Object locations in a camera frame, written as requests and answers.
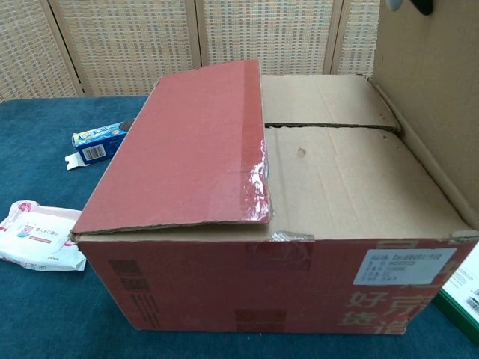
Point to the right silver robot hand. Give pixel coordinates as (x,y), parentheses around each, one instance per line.
(423,5)

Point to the brown cardboard box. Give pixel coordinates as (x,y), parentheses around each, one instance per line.
(224,284)

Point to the white and green packet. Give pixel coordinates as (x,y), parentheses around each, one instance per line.
(462,295)

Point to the blue cookie box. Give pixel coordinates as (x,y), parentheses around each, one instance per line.
(95,144)

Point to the woven folding screen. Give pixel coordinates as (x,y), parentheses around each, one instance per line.
(123,41)

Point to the pink white wet wipes pack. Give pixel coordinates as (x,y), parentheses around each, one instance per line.
(33,235)

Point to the blue felt table cover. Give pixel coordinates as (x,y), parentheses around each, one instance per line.
(45,306)

